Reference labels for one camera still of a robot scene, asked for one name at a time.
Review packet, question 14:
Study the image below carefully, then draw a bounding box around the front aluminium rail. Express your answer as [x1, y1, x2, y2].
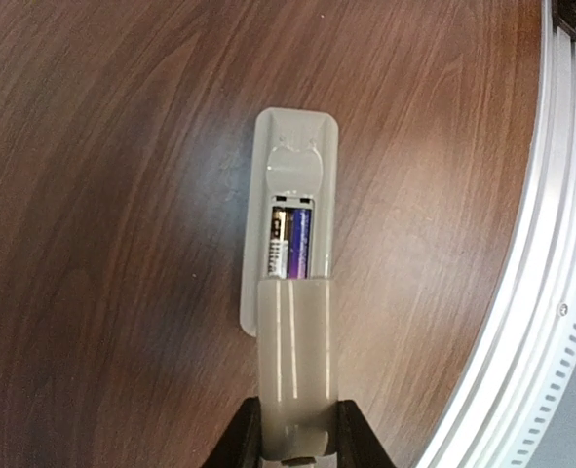
[419, 1, 576, 467]

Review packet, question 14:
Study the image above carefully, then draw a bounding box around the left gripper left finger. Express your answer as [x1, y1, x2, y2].
[211, 397, 261, 468]

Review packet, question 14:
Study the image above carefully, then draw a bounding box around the grey remote control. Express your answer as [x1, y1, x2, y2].
[240, 107, 339, 336]

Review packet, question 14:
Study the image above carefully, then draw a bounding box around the white gold AAA battery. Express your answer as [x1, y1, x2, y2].
[267, 208, 289, 279]

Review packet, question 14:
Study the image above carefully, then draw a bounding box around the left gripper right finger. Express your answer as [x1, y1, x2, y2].
[336, 400, 396, 468]

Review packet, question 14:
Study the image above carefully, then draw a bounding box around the blue AAA battery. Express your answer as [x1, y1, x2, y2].
[288, 209, 312, 279]

